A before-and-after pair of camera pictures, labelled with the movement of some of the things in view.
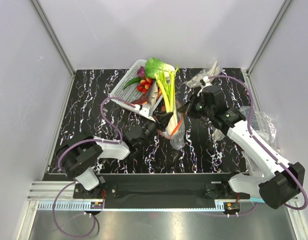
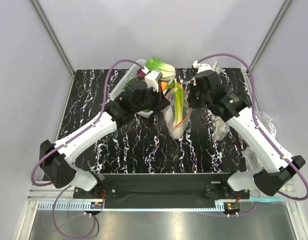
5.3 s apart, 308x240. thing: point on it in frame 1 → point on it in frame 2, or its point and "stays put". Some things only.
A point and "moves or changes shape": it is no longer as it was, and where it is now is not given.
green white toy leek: [167, 83] → [179, 94]
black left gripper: [163, 118] → [161, 102]
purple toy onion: [141, 71] stays put
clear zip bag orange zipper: [175, 130] moves or changes shape
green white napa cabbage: [153, 66] stays put
